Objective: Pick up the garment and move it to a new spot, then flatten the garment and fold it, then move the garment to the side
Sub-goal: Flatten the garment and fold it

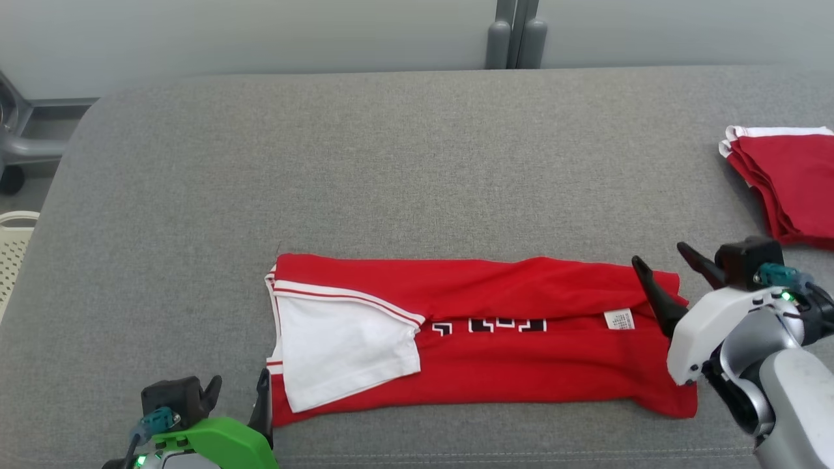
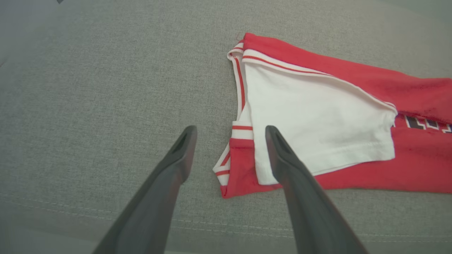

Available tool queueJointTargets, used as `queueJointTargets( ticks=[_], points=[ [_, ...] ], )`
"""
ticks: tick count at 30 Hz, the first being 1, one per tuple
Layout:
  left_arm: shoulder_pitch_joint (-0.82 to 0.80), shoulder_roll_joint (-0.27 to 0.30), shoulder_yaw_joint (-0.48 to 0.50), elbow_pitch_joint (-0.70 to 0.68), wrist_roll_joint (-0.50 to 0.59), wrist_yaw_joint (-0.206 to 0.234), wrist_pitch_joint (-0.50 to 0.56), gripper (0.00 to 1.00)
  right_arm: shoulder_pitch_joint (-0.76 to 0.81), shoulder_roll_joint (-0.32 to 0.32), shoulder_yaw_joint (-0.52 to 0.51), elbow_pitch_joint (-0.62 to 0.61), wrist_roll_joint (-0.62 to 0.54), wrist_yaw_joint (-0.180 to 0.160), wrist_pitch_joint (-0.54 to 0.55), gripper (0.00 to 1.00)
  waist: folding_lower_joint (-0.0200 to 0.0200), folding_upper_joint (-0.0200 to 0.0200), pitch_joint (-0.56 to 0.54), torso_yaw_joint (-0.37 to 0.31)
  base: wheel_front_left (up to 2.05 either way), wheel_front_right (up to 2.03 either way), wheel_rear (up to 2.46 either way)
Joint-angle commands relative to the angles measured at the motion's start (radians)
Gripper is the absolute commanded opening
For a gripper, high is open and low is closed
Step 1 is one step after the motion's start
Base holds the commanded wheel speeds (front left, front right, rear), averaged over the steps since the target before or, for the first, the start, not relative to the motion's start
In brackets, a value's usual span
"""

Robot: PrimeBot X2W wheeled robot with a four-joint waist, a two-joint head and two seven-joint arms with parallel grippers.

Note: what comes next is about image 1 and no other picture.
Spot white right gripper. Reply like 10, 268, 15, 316
631, 242, 783, 387

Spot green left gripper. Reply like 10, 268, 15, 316
152, 368, 280, 469

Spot red shorts with white stripe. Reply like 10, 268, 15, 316
719, 125, 834, 252

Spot red jersey with white sleeves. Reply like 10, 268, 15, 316
264, 253, 700, 429

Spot cream perforated laundry basket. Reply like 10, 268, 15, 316
0, 211, 42, 324

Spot grey wheeled metal stand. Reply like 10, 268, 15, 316
0, 68, 99, 196

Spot left arm cable, teal plug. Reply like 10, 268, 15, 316
121, 407, 181, 466

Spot arm cable, teal plug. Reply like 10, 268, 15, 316
755, 263, 815, 295
121, 407, 181, 466

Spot right arm cable, teal plug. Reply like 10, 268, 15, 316
755, 263, 815, 295

